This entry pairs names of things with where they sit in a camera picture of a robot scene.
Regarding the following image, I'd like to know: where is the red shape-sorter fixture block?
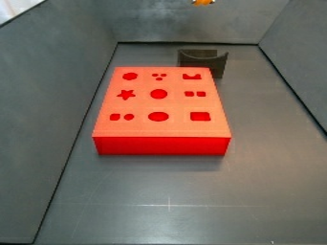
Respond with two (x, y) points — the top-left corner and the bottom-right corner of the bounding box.
(93, 67), (231, 155)

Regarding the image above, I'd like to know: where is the yellow square-circle peg object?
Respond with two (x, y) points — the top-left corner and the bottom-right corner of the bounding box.
(193, 0), (217, 6)

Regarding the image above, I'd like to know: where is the black curved regrasp stand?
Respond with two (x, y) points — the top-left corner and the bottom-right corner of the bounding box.
(178, 49), (229, 78)

